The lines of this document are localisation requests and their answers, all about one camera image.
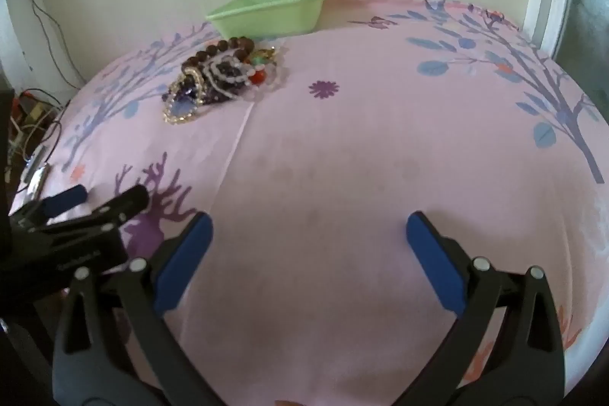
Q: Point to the green plastic basin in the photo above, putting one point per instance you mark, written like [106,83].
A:
[266,18]

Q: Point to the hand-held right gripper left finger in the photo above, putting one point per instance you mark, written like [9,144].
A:
[185,265]

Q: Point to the white power strip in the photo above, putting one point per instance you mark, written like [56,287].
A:
[37,181]

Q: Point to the pink tree print sheet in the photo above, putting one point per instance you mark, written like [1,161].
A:
[357,149]

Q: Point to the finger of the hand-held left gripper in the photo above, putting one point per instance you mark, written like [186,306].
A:
[126,202]
[66,199]

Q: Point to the blue stone gold pendant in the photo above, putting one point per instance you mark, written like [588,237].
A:
[181,110]

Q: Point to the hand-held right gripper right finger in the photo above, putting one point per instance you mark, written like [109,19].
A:
[435,265]

